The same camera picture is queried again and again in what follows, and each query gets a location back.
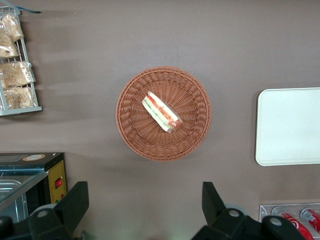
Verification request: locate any blue strip at rack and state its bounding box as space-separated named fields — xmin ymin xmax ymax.
xmin=19 ymin=7 xmax=43 ymax=14

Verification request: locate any clear bag of snacks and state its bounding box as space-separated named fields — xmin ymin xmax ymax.
xmin=1 ymin=12 xmax=25 ymax=43
xmin=2 ymin=86 xmax=36 ymax=110
xmin=0 ymin=60 xmax=37 ymax=89
xmin=0 ymin=31 xmax=21 ymax=59

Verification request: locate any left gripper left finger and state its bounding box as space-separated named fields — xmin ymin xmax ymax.
xmin=54 ymin=181 xmax=90 ymax=236

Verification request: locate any wrapped triangle sandwich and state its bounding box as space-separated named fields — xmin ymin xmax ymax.
xmin=141 ymin=90 xmax=183 ymax=134

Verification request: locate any clear acrylic bottle rack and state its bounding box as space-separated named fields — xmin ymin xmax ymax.
xmin=259 ymin=203 xmax=320 ymax=240

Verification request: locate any black food warmer appliance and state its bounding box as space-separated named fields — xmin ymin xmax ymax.
xmin=0 ymin=151 xmax=68 ymax=225

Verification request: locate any beige plastic tray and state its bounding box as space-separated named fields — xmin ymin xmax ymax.
xmin=254 ymin=87 xmax=320 ymax=167

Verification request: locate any round brown wicker basket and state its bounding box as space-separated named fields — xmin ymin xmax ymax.
xmin=115 ymin=65 xmax=213 ymax=162

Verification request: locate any grey wire rack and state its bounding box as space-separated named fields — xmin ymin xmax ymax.
xmin=0 ymin=5 xmax=43 ymax=117

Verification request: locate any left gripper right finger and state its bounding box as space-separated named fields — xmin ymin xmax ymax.
xmin=201 ymin=181 xmax=227 ymax=227

